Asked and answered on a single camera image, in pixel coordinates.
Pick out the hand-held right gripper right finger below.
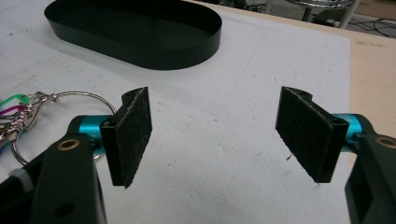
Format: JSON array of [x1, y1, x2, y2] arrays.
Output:
[[275, 86, 375, 184]]

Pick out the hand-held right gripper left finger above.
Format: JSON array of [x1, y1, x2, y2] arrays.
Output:
[[68, 86, 153, 189]]

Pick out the silver key ring with keys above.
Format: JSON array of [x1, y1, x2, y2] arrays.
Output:
[[0, 91, 118, 167]]

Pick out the black oval tray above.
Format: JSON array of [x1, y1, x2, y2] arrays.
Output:
[[44, 0, 223, 71]]

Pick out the white foam mat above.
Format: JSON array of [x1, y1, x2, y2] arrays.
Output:
[[0, 0, 353, 224]]

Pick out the chrome stool base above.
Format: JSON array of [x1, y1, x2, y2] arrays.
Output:
[[286, 0, 363, 30]]

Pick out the black floor cables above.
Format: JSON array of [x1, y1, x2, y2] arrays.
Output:
[[348, 17, 396, 39]]

